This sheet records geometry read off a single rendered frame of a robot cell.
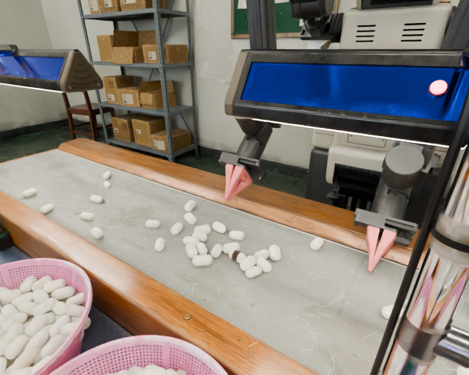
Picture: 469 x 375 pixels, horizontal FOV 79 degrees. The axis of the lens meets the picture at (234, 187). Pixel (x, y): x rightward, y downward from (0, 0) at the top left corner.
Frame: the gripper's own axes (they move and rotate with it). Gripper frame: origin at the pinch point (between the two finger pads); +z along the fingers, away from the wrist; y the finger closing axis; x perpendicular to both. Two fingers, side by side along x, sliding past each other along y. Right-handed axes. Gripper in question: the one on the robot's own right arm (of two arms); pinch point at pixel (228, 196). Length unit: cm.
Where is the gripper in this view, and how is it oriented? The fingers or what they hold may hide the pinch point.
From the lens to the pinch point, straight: 63.8
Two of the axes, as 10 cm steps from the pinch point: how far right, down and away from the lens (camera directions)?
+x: 3.6, 4.3, 8.3
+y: 8.4, 2.5, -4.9
